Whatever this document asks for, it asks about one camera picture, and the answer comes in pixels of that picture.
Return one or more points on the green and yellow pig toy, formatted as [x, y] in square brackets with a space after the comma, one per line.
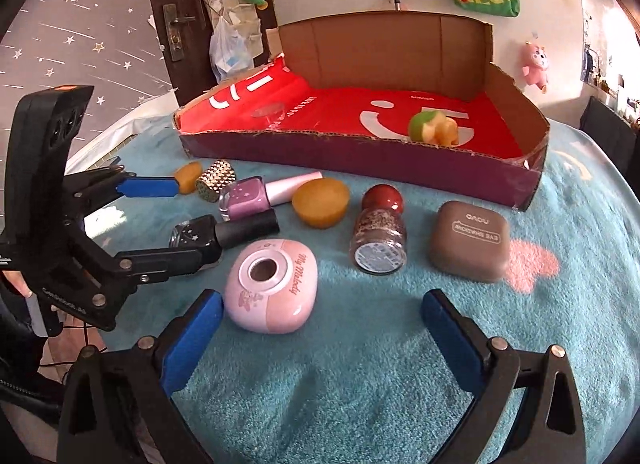
[432, 128]

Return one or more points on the purple nail polish bottle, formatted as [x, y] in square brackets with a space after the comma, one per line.
[247, 198]

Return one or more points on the pink plush toy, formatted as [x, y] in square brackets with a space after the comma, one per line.
[535, 63]

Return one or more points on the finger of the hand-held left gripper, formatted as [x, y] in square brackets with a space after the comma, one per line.
[150, 187]
[170, 261]

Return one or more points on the gold studded cylinder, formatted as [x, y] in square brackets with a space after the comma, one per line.
[216, 180]

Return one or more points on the round orange sponge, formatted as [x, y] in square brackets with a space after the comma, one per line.
[320, 204]

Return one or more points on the clear plastic cup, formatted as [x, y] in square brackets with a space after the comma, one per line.
[269, 111]

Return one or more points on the pink round case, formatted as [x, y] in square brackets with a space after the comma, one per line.
[280, 294]

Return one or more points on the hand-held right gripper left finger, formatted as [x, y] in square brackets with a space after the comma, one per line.
[196, 336]

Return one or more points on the clear plastic bag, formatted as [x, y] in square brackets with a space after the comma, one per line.
[227, 51]

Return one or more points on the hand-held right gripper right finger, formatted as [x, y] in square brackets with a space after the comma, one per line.
[446, 338]

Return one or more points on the black nail polish bottle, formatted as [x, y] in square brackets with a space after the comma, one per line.
[245, 229]

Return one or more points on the white plastic sheet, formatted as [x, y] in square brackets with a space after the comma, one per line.
[115, 126]

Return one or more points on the glitter bottle with red cap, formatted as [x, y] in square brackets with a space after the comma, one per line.
[378, 236]

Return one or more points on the blue fluffy blanket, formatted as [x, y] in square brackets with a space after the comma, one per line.
[325, 384]

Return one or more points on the brown compact case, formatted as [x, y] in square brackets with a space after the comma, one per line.
[470, 244]

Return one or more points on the black chair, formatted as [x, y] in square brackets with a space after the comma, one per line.
[607, 126]

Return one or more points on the small orange sponge piece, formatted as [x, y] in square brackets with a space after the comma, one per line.
[186, 177]

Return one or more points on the cardboard box with red lining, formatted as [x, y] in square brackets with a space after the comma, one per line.
[340, 108]

